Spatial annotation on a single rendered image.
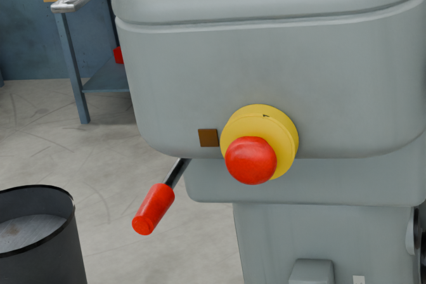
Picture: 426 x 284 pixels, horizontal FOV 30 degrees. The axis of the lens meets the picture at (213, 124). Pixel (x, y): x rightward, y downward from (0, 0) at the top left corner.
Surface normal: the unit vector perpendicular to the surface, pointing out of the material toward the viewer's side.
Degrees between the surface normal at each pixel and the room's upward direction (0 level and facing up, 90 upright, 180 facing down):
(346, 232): 90
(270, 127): 90
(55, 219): 0
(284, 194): 90
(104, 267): 0
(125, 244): 0
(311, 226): 90
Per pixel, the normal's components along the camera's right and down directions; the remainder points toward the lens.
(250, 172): -0.24, 0.51
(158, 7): -0.39, 0.30
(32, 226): -0.15, -0.90
